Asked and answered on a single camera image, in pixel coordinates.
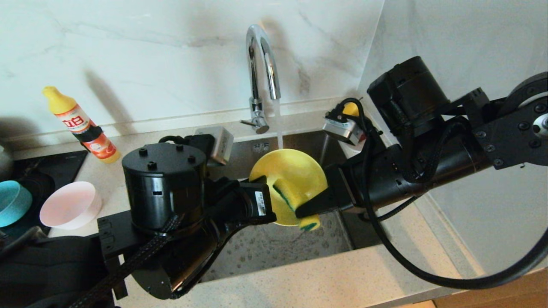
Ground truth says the yellow green sponge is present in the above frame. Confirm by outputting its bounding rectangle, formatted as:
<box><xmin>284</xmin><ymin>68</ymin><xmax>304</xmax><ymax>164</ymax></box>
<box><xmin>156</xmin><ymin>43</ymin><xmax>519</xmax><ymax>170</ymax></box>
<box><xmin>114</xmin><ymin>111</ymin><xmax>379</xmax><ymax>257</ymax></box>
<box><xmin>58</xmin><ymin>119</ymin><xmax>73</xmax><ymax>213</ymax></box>
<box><xmin>272</xmin><ymin>180</ymin><xmax>321</xmax><ymax>232</ymax></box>

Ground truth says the yellow plastic bowl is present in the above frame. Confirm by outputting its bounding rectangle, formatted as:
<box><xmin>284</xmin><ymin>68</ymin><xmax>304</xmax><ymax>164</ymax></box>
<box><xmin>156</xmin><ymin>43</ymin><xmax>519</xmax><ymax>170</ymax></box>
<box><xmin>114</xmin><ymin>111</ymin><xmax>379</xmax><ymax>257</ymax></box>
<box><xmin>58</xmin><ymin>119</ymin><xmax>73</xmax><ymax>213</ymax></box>
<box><xmin>249</xmin><ymin>148</ymin><xmax>329</xmax><ymax>227</ymax></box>

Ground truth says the orange dish soap bottle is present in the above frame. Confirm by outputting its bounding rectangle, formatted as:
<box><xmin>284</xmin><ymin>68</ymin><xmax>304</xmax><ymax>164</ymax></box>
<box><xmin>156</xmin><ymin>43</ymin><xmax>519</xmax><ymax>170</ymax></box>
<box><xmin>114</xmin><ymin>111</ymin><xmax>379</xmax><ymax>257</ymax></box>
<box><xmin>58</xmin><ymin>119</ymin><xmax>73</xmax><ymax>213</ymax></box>
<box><xmin>42</xmin><ymin>86</ymin><xmax>121</xmax><ymax>164</ymax></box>

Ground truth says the pink plastic bowl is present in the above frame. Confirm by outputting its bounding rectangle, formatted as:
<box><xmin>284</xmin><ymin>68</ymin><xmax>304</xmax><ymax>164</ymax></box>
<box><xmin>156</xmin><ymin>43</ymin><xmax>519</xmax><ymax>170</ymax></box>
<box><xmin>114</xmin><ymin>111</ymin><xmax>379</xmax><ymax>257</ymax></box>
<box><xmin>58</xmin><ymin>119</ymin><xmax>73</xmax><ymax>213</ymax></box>
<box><xmin>39</xmin><ymin>181</ymin><xmax>102</xmax><ymax>230</ymax></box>

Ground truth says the blue plastic bowl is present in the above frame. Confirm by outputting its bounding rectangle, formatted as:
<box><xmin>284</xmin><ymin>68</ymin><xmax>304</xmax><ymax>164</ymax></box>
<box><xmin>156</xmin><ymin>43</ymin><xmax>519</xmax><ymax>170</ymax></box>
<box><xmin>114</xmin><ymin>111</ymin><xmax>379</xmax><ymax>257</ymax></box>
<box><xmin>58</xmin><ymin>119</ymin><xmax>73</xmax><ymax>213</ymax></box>
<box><xmin>0</xmin><ymin>180</ymin><xmax>33</xmax><ymax>228</ymax></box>

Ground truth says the stainless steel sink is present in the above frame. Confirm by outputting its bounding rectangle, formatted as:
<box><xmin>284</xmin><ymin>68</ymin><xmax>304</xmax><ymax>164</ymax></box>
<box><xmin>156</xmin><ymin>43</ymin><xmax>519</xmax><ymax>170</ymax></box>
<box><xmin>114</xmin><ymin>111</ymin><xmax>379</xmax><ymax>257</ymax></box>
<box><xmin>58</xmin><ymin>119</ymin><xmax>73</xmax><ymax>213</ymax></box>
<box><xmin>199</xmin><ymin>130</ymin><xmax>384</xmax><ymax>283</ymax></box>

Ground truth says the running tap water stream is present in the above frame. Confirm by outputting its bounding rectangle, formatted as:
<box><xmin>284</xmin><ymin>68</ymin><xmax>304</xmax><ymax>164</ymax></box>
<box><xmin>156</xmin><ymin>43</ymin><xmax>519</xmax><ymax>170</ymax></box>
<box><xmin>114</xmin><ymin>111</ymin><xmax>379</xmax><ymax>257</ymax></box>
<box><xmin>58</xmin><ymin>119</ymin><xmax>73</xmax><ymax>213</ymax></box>
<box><xmin>274</xmin><ymin>99</ymin><xmax>285</xmax><ymax>151</ymax></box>

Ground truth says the chrome gooseneck faucet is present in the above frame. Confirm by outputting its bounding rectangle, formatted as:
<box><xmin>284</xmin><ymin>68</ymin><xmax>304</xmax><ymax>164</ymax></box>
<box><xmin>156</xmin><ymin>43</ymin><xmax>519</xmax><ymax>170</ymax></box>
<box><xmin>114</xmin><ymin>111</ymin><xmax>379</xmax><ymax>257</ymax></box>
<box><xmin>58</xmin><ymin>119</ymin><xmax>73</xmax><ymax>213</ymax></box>
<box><xmin>241</xmin><ymin>24</ymin><xmax>281</xmax><ymax>134</ymax></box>

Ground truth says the black glass cooktop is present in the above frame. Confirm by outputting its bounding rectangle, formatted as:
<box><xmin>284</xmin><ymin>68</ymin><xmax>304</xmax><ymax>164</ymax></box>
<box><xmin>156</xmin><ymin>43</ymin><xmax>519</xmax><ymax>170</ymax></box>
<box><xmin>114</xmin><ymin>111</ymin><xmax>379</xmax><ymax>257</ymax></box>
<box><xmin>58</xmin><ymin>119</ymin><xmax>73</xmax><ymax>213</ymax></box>
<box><xmin>0</xmin><ymin>151</ymin><xmax>87</xmax><ymax>240</ymax></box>

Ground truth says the black round pan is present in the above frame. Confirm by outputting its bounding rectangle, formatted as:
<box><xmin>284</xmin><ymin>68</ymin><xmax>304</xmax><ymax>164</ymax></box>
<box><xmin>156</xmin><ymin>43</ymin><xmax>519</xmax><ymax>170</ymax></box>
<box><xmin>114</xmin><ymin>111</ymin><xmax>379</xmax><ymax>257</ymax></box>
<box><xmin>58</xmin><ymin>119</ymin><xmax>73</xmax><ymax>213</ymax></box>
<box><xmin>0</xmin><ymin>171</ymin><xmax>55</xmax><ymax>240</ymax></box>

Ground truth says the metal kettle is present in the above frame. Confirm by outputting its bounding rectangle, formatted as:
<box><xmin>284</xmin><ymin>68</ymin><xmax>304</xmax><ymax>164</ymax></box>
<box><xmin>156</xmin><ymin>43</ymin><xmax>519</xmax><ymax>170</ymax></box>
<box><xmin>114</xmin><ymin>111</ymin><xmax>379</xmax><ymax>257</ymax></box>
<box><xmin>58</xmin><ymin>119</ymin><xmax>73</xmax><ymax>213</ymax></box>
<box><xmin>0</xmin><ymin>145</ymin><xmax>13</xmax><ymax>182</ymax></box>

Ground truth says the left wrist camera unit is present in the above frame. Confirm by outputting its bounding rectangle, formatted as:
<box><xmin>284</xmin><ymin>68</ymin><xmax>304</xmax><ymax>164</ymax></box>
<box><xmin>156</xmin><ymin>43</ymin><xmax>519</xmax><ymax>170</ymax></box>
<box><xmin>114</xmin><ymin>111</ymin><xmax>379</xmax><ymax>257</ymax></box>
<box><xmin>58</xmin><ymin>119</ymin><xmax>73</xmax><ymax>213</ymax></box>
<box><xmin>195</xmin><ymin>125</ymin><xmax>235</xmax><ymax>166</ymax></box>

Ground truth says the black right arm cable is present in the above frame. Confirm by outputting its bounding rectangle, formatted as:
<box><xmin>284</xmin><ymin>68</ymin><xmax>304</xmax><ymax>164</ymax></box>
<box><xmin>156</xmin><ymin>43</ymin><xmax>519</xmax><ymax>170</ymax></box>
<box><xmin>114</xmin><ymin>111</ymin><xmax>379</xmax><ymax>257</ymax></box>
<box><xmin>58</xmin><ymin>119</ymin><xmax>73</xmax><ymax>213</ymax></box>
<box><xmin>330</xmin><ymin>97</ymin><xmax>548</xmax><ymax>290</ymax></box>

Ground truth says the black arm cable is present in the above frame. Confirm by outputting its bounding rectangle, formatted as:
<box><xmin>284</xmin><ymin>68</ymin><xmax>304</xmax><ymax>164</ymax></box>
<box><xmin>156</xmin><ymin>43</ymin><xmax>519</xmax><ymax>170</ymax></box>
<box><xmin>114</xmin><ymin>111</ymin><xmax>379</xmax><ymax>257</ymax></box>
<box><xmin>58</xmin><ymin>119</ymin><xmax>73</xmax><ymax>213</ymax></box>
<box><xmin>64</xmin><ymin>214</ymin><xmax>180</xmax><ymax>308</ymax></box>
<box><xmin>330</xmin><ymin>97</ymin><xmax>548</xmax><ymax>290</ymax></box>

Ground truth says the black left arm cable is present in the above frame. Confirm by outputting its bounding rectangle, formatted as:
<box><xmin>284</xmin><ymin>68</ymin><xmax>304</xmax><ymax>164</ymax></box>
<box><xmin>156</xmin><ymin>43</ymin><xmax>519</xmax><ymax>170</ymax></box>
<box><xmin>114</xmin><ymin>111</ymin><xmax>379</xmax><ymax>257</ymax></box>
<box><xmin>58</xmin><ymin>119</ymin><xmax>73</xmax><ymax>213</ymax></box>
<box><xmin>64</xmin><ymin>214</ymin><xmax>180</xmax><ymax>308</ymax></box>

